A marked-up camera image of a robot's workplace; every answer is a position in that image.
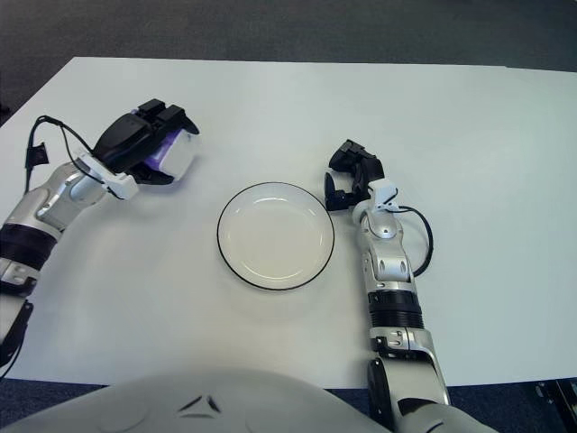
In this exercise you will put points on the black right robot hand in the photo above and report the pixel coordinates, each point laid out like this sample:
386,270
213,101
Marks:
367,169

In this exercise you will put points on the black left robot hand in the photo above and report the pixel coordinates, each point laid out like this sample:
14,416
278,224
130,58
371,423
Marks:
119,140

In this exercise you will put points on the purple tissue paper pack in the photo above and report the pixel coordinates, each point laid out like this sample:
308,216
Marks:
180,153

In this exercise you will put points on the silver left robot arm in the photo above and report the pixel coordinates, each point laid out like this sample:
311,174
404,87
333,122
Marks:
49,203

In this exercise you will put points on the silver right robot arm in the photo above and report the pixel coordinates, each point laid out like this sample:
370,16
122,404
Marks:
392,261

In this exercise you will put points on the white plate with black rim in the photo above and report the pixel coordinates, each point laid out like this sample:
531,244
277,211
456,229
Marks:
275,234

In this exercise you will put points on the silver robot torso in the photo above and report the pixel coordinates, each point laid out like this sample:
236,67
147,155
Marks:
203,401

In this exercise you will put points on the white right wrist mount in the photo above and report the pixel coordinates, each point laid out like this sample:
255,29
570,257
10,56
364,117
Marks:
383,191

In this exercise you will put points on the white wrist mount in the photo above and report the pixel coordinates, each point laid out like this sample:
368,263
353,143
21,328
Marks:
121,185
383,191

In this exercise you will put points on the white left wrist mount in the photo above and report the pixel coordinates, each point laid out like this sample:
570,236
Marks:
121,185

